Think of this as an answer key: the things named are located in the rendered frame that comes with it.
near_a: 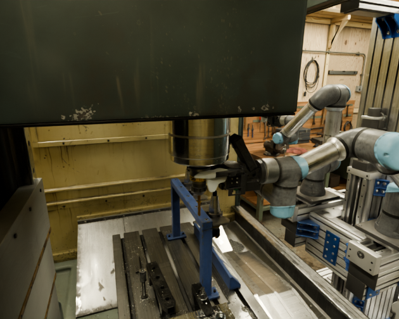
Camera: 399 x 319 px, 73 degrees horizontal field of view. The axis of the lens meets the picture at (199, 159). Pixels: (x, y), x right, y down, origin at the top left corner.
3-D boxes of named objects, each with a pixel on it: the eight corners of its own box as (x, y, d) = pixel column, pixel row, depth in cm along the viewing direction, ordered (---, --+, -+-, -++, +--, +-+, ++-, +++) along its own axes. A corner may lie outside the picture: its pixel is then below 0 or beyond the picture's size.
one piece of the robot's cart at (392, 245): (394, 223, 142) (396, 212, 141) (444, 245, 122) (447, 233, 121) (345, 237, 129) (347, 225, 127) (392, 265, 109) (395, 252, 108)
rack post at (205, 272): (215, 288, 108) (216, 221, 100) (220, 297, 103) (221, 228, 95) (190, 294, 105) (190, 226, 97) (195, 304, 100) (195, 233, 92)
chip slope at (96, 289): (211, 231, 201) (211, 200, 194) (262, 300, 137) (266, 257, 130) (82, 256, 172) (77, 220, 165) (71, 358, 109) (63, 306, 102)
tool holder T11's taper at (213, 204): (206, 209, 103) (206, 193, 101) (217, 207, 104) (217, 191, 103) (211, 214, 99) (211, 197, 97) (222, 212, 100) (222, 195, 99)
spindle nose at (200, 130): (168, 151, 78) (166, 110, 75) (222, 150, 80) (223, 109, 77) (169, 168, 63) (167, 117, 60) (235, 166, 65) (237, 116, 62)
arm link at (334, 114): (310, 171, 173) (321, 83, 158) (323, 168, 181) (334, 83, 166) (329, 176, 164) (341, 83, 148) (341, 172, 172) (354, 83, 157)
